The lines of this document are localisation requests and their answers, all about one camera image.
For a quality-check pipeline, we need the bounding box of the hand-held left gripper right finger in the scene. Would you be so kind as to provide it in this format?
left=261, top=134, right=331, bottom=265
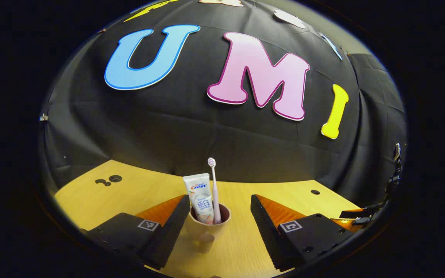
left=250, top=194, right=356, bottom=272

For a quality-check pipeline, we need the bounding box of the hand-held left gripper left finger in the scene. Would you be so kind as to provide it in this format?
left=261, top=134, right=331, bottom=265
left=82, top=194, right=191, bottom=270

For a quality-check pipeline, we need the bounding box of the beige cup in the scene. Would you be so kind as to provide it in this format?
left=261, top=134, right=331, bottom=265
left=186, top=203, right=231, bottom=254

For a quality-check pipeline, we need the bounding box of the white toothpaste tube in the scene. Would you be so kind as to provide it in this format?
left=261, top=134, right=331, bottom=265
left=183, top=173, right=214, bottom=225

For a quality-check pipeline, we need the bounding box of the pink toothbrush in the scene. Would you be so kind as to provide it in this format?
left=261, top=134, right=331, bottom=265
left=207, top=157, right=222, bottom=225

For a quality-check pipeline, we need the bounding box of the wooden desktop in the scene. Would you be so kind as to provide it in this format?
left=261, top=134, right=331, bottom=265
left=54, top=159, right=362, bottom=278

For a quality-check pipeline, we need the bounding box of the black backdrop cloth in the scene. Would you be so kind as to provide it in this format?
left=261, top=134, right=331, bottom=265
left=39, top=0, right=408, bottom=193

